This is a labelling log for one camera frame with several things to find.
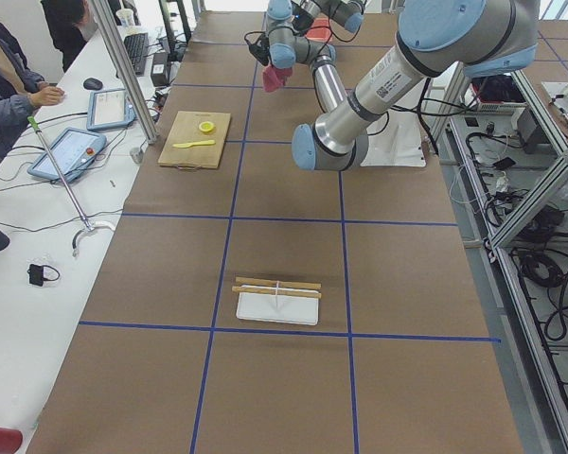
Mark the magenta cloth towel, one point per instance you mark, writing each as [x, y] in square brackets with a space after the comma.
[274, 78]

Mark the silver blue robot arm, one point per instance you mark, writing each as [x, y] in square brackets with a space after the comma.
[298, 32]
[489, 37]

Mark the wooden rack rod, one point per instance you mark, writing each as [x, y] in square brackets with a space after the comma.
[301, 293]
[277, 283]

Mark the white towel rack base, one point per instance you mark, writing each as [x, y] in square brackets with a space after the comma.
[277, 309]

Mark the yellow plastic knife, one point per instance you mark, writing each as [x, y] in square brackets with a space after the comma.
[202, 143]

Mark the yellow lemon slice toy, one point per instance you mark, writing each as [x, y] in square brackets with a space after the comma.
[206, 127]

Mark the bamboo cutting board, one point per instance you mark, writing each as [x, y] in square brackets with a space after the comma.
[185, 129]

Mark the reacher grabber stick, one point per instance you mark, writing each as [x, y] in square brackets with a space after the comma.
[89, 226]

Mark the pink plastic bin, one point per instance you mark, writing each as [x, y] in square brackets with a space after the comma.
[319, 30]

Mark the blue teach pendant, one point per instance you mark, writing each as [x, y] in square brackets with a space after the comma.
[74, 149]
[109, 109]

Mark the black keyboard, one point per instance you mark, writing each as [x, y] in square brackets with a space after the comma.
[137, 47]

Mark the black computer mouse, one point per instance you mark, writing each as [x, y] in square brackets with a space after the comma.
[92, 84]

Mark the white paper cup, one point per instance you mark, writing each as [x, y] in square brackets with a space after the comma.
[126, 17]

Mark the standing person in black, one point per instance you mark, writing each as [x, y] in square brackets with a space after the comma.
[71, 25]

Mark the seated person in jacket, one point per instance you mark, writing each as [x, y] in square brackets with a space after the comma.
[22, 91]

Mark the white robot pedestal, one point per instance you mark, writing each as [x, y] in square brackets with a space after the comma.
[395, 140]

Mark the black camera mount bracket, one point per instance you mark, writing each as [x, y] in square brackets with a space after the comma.
[258, 46]

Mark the aluminium frame post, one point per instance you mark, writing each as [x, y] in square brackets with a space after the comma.
[119, 56]

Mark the small black strap gadget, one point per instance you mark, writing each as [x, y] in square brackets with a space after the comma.
[38, 275]

